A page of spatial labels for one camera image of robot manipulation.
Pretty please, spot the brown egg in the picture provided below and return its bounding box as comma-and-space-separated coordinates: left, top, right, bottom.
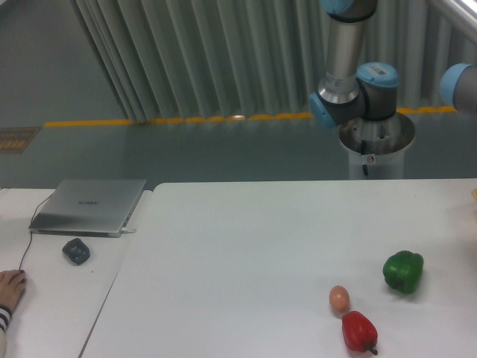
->
329, 286, 350, 313

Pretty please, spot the thin dark cable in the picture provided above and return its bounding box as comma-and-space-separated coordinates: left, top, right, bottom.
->
16, 198, 51, 271

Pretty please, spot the black pedestal cable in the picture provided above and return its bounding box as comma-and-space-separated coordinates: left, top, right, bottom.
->
359, 139, 370, 177

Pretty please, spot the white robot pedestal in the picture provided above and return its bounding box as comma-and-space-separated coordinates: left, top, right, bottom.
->
338, 113, 415, 180

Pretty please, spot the red bell pepper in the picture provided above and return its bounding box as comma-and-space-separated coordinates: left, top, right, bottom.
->
341, 311, 378, 355

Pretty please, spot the person's hand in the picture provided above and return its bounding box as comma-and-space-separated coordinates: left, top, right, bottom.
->
0, 270, 26, 313

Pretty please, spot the striped sleeve forearm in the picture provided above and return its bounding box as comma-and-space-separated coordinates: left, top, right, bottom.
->
0, 306, 11, 358

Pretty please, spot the silver closed laptop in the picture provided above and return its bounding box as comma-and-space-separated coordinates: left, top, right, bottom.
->
29, 179, 146, 238

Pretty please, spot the small black plastic object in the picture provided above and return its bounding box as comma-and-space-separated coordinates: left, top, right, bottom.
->
62, 238, 90, 266

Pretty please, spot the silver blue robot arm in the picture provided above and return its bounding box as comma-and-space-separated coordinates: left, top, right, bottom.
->
309, 1, 476, 128

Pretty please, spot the green bell pepper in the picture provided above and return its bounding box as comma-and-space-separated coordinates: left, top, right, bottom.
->
382, 251, 424, 295

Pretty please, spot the grey pleated curtain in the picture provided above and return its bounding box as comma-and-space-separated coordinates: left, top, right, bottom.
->
72, 1, 476, 123

